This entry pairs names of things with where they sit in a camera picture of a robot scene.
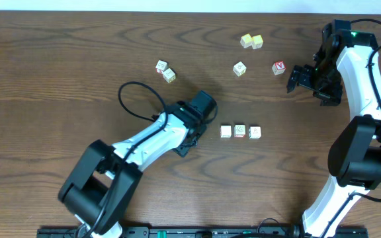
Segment wooden block plain top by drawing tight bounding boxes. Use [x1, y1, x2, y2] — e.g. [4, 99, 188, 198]
[220, 125, 232, 138]

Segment wooden block soccer ball A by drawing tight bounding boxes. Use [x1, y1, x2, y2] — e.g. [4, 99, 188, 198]
[234, 124, 246, 138]

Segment wooden block red side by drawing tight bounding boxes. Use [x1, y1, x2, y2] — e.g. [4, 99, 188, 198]
[249, 126, 262, 139]

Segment wooden block yellow K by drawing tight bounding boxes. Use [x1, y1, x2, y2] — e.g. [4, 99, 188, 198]
[163, 68, 177, 83]

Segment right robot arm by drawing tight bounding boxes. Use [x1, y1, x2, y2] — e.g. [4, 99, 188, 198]
[286, 20, 381, 237]

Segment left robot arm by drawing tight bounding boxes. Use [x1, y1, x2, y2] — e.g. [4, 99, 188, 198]
[58, 106, 211, 237]

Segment red V wooden block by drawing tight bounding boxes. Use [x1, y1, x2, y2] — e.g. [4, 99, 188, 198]
[272, 61, 286, 75]

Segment yellow framed wooden block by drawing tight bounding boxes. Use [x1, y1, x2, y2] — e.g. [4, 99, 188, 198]
[251, 34, 264, 50]

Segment wooden block yellow print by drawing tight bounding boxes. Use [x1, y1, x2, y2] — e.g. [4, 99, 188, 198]
[240, 34, 253, 48]

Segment wooden block red print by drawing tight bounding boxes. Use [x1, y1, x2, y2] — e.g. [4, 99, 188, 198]
[155, 60, 168, 74]

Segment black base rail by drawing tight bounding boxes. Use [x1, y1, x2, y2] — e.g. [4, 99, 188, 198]
[36, 225, 370, 238]

